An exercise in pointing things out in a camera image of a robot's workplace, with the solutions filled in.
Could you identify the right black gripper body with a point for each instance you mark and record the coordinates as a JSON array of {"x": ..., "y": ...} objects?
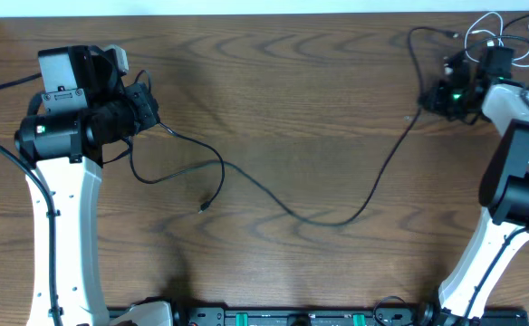
[{"x": 449, "y": 100}]

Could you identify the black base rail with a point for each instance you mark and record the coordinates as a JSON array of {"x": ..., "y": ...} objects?
[{"x": 214, "y": 316}]

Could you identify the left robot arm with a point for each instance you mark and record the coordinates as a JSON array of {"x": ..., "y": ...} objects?
[{"x": 84, "y": 105}]

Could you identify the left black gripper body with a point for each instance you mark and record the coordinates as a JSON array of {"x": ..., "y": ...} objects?
[{"x": 144, "y": 105}]

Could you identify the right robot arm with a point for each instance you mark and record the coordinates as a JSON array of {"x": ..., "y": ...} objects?
[{"x": 487, "y": 92}]

